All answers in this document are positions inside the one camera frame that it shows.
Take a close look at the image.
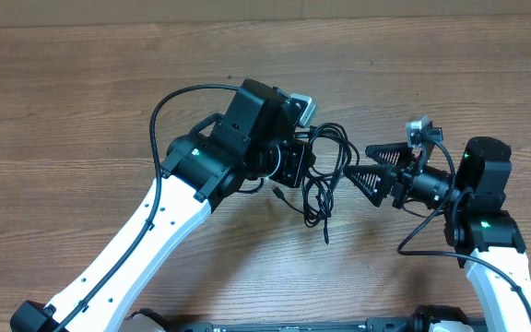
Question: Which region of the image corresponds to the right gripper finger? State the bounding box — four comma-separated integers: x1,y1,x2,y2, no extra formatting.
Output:
343,165,396,207
365,142,413,166

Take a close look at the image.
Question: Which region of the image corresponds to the black usb cable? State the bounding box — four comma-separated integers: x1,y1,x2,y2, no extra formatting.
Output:
270,122,361,246

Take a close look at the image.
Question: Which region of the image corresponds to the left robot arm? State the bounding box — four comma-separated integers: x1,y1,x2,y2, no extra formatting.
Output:
10,79,316,331

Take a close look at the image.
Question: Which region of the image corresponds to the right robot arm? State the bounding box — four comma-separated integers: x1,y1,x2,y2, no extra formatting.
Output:
344,134,531,331

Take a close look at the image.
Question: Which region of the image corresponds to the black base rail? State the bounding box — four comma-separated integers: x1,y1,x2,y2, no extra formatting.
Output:
167,317,413,332

